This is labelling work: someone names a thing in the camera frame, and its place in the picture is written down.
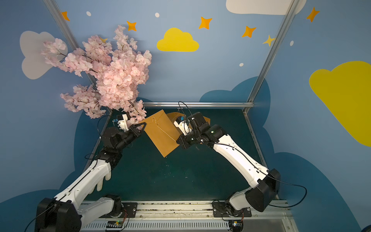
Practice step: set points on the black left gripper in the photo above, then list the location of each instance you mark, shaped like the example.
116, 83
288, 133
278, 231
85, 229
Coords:
135, 131

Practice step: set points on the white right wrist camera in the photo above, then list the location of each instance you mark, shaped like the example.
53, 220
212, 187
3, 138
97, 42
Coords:
182, 125

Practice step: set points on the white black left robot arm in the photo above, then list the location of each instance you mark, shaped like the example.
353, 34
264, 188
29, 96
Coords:
65, 212

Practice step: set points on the back horizontal aluminium bar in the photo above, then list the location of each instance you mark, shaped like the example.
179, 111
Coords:
203, 105

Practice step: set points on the left diagonal aluminium bar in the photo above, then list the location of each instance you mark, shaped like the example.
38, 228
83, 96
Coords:
59, 18

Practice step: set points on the right side table rail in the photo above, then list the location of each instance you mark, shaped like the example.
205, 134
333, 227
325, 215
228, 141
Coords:
262, 142

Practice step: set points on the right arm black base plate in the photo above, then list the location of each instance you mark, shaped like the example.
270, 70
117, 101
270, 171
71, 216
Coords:
223, 210

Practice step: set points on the table rail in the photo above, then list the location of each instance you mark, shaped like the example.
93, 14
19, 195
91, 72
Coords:
262, 142
86, 139

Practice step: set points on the left side table rail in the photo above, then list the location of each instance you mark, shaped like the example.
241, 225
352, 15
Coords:
86, 139

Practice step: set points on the left green circuit board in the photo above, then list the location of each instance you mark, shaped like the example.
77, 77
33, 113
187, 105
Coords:
116, 225

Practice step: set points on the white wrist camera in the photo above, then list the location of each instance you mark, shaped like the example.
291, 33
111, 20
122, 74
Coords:
122, 122
182, 125

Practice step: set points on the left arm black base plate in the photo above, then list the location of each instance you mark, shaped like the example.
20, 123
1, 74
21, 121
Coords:
126, 210

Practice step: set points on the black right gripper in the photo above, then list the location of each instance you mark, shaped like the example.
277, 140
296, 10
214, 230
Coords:
187, 140

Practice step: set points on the aluminium front mounting rail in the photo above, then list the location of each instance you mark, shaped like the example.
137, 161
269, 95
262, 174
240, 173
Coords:
197, 216

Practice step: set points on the kraft paper file bag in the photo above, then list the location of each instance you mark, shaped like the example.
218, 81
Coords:
207, 120
162, 132
173, 116

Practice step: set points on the white work glove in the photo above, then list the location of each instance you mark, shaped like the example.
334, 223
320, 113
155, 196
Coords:
99, 185

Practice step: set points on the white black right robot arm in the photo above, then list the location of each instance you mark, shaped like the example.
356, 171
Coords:
264, 184

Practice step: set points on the diagonal aluminium bar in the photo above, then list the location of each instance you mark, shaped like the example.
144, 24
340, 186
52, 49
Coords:
282, 31
59, 18

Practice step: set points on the right round circuit board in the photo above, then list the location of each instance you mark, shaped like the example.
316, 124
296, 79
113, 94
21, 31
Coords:
235, 226

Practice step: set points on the right diagonal aluminium bar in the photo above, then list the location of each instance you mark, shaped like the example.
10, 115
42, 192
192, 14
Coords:
282, 31

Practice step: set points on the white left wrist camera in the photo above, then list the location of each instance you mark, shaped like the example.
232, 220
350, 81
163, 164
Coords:
122, 122

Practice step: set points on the pink artificial blossom tree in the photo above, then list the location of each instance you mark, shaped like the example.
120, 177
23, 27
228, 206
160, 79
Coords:
118, 73

